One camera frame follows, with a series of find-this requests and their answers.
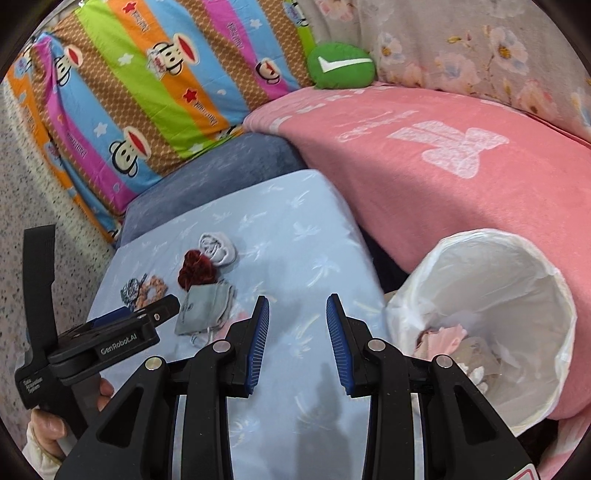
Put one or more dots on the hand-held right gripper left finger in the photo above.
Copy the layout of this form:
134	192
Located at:
258	346

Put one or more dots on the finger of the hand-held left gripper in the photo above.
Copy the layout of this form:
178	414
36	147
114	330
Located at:
159	308
111	317

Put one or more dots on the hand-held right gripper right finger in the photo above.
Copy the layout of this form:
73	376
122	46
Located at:
337	341

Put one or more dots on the pink satin scrunchie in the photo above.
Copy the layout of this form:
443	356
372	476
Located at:
438	341

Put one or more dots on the white lined waste bin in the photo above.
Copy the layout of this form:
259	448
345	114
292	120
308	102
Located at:
508	300

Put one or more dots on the orange floral scrunchie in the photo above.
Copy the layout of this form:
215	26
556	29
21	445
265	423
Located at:
150	288

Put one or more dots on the black white scrunchie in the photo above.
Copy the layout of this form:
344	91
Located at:
130	290

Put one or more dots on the grey face mask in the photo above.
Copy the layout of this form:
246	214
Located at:
203	309

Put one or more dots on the dark red velvet scrunchie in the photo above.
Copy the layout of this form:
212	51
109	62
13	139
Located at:
196	272

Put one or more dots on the grey white rolled sock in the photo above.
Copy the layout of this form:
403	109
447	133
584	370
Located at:
217	249

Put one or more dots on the light blue printed sheet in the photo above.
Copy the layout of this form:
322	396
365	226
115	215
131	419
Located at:
300	221

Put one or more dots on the blue-grey sofa cushion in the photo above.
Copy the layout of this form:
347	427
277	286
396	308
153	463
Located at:
207	170

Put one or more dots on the white textured cloth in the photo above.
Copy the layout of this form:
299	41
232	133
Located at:
27	184

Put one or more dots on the pink blanket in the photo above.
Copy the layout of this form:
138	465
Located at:
415	194

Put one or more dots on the striped monkey print quilt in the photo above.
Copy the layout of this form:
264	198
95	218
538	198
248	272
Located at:
138	92

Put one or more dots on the green cushion with white tick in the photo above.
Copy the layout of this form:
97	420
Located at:
341	69

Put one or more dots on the grey floral blanket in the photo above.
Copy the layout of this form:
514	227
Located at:
461	46

